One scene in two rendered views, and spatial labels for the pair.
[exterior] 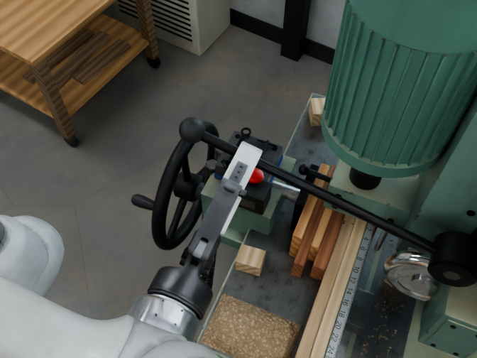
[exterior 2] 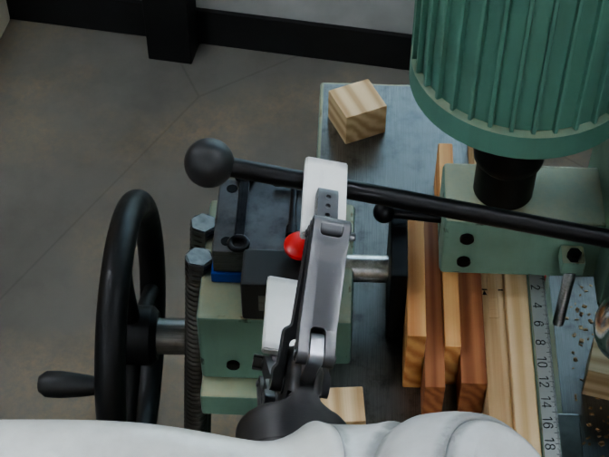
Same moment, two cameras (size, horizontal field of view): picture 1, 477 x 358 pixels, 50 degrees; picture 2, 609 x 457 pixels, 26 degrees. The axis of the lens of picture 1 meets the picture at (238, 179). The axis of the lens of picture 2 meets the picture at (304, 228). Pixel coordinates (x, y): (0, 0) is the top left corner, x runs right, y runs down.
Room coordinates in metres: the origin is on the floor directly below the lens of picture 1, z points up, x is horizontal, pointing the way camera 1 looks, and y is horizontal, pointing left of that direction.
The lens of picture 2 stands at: (-0.20, 0.22, 1.87)
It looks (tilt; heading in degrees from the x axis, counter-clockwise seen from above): 49 degrees down; 340
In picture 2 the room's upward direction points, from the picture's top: straight up
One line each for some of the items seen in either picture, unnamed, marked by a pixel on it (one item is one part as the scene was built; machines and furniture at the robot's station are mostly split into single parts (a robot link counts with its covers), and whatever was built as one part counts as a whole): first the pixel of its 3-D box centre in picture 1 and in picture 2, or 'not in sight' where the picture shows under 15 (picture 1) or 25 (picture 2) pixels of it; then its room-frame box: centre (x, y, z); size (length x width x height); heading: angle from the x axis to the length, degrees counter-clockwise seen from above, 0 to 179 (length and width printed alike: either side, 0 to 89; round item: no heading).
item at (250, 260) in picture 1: (250, 260); (337, 414); (0.38, -0.02, 0.92); 0.04 x 0.04 x 0.03; 72
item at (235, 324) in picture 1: (251, 329); not in sight; (0.25, -0.02, 0.92); 0.14 x 0.09 x 0.04; 67
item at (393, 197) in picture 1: (370, 197); (519, 227); (0.46, -0.22, 0.99); 0.14 x 0.07 x 0.09; 67
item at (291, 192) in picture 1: (288, 192); (362, 268); (0.49, -0.09, 0.95); 0.09 x 0.07 x 0.09; 157
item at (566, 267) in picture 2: (383, 233); (565, 284); (0.40, -0.24, 0.97); 0.02 x 0.02 x 0.10; 67
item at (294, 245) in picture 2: (255, 175); (301, 245); (0.48, -0.03, 1.02); 0.03 x 0.03 x 0.01
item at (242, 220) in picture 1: (249, 189); (279, 289); (0.52, -0.02, 0.91); 0.15 x 0.14 x 0.09; 157
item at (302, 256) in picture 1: (316, 219); (430, 303); (0.45, -0.14, 0.92); 0.22 x 0.02 x 0.05; 157
